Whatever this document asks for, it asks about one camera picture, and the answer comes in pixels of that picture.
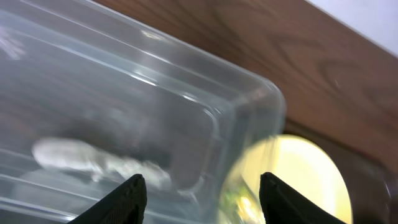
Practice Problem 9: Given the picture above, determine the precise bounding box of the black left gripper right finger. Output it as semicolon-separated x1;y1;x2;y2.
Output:
259;172;344;224

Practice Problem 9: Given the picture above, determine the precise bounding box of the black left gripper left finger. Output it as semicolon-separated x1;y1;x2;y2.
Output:
68;174;147;224

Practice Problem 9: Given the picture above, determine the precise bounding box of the yellow plate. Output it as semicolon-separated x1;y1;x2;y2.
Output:
222;134;353;223

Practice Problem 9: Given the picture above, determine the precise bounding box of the green snack wrapper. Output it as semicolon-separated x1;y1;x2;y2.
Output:
218;184;266;224

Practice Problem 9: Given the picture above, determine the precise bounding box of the white tissue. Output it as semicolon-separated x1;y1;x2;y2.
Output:
32;138;172;190

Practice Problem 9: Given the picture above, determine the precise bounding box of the clear plastic bin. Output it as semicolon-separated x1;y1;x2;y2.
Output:
1;1;285;223

